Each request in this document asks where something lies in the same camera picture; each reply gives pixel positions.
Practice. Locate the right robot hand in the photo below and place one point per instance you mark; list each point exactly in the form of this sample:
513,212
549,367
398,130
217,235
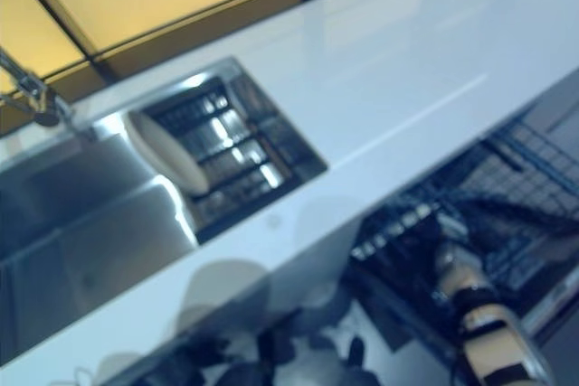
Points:
457,259

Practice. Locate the white round ceramic plate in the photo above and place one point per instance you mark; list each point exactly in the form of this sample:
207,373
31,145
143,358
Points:
172,155

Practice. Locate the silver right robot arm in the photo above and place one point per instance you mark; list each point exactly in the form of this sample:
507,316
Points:
493,341

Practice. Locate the black dish drying rack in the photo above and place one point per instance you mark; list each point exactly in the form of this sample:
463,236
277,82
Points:
253,164

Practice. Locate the stainless steel kitchen sink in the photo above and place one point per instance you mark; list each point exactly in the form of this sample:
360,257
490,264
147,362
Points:
90,232

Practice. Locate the chrome gooseneck kitchen faucet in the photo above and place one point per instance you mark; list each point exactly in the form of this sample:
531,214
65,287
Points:
34,87

